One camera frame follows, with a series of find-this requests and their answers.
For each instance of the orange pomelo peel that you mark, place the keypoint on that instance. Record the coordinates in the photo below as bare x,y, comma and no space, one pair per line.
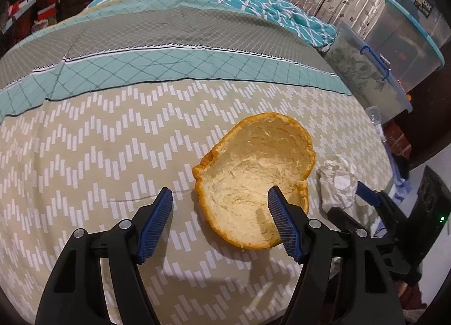
253,170

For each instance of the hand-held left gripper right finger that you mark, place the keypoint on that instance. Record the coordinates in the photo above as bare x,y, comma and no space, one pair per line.
282,226

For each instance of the small clear water bottle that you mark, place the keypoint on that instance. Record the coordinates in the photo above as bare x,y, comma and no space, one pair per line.
376,121

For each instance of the grey metal shelf rack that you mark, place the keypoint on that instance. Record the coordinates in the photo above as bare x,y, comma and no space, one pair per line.
17,11

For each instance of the dark wicker nightstand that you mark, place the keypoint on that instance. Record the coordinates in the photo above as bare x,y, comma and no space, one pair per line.
77,1

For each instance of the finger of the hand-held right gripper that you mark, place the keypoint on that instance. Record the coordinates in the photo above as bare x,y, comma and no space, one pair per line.
347,219
366,191

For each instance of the clear storage box teal lid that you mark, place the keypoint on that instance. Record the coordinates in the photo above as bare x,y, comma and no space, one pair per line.
424,1

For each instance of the large clear storage box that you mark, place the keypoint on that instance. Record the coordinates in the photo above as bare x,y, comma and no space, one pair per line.
408,50

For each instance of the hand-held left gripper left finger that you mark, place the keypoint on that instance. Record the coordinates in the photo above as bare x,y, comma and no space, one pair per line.
155,226

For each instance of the small white paper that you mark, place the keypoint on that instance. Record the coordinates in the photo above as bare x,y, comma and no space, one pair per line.
336,184

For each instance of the beige zigzag patterned bed sheet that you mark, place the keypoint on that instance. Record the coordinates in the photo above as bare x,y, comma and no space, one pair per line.
105,134

